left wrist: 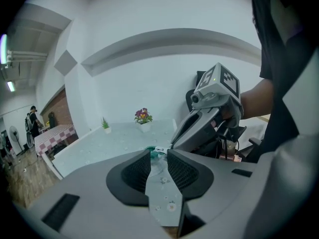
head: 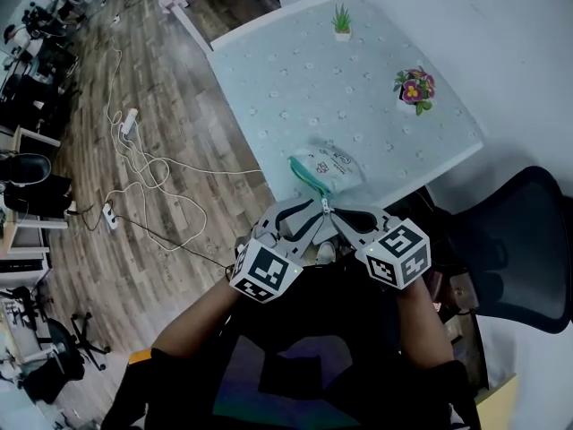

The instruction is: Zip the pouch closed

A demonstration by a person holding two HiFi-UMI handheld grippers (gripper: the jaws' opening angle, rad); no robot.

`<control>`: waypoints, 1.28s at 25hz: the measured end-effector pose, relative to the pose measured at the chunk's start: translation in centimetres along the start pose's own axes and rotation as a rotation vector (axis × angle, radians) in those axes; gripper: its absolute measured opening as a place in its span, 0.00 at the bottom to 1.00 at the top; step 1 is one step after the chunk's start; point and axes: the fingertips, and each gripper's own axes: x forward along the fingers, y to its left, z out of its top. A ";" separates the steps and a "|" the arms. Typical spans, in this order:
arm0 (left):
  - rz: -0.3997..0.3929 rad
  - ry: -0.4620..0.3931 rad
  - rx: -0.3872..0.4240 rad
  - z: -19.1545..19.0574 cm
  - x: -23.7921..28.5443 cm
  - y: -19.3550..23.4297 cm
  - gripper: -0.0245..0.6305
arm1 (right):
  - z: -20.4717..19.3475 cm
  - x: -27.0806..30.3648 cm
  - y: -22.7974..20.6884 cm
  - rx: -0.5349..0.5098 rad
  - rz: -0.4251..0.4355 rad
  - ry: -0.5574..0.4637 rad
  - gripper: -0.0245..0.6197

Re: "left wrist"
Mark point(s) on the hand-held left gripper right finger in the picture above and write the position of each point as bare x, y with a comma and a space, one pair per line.
219, 183

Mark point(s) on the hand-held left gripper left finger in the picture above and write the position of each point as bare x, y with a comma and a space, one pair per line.
94, 203

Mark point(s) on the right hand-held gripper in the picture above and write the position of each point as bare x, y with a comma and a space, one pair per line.
219, 83

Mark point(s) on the green and white object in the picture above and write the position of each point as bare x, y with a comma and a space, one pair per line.
155, 152

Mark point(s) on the person's right forearm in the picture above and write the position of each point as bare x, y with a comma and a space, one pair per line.
256, 101

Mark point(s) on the person's right hand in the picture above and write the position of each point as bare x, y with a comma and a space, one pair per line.
228, 113

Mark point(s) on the potted purple yellow flowers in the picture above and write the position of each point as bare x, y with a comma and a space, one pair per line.
143, 118

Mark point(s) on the white table with floral cloth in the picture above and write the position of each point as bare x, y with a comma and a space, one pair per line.
112, 146

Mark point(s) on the small green potted plant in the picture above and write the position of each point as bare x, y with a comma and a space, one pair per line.
106, 126

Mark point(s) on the checkered cloth table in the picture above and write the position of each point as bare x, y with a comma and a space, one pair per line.
54, 136

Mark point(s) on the standing floor fan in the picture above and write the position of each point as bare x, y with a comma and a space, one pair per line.
15, 137

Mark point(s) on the person in black shirt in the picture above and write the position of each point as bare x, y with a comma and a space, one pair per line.
279, 58

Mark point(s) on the ceiling tube light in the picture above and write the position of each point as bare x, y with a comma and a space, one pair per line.
11, 86

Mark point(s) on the white ceiling pipes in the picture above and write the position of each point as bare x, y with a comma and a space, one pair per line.
27, 55

